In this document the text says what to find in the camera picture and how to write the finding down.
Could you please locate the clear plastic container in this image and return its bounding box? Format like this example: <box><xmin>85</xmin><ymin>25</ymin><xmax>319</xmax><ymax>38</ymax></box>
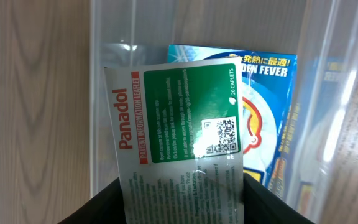
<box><xmin>90</xmin><ymin>0</ymin><xmax>358</xmax><ymax>223</ymax></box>

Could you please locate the white green Panadol box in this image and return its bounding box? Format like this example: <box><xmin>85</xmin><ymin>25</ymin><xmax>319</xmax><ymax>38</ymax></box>
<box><xmin>104</xmin><ymin>57</ymin><xmax>244</xmax><ymax>223</ymax></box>

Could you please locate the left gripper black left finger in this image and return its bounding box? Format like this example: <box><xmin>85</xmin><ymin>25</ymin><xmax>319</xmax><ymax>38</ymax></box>
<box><xmin>59</xmin><ymin>178</ymin><xmax>126</xmax><ymax>224</ymax></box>

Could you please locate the blue Kool Fever box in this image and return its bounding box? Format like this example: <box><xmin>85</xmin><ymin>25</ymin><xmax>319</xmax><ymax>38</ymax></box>
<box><xmin>167</xmin><ymin>44</ymin><xmax>298</xmax><ymax>190</ymax></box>

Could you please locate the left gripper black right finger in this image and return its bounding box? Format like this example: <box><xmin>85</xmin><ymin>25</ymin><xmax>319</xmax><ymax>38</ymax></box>
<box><xmin>242</xmin><ymin>173</ymin><xmax>313</xmax><ymax>224</ymax></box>

